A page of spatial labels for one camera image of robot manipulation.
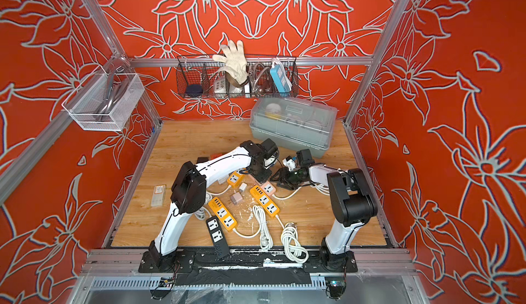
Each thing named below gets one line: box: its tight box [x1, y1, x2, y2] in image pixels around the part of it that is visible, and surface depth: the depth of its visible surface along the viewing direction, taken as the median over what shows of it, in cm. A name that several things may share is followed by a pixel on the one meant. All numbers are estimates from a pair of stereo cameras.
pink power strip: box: [247, 173, 277, 196], surface depth 92 cm
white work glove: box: [212, 39, 249, 88], surface depth 91 cm
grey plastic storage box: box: [249, 97, 338, 159], surface depth 98 cm
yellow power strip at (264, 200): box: [249, 184, 281, 218], surface depth 87 cm
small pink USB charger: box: [230, 191, 244, 206], surface depth 89 cm
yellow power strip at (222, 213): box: [208, 197, 238, 231], surface depth 83 cm
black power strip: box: [205, 215, 232, 259], surface depth 78 cm
